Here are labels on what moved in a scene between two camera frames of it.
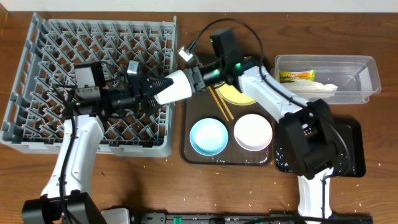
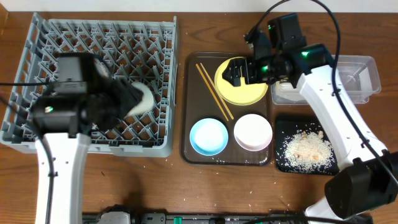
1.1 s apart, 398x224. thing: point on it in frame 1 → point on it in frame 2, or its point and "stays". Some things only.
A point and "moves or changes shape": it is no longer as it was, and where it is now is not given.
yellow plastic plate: (231, 94) stays
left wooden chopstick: (218, 102) stays
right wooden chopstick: (224, 104) stays
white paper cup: (180, 89) moves or changes shape
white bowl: (253, 132) stays
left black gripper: (140, 92) → (123, 99)
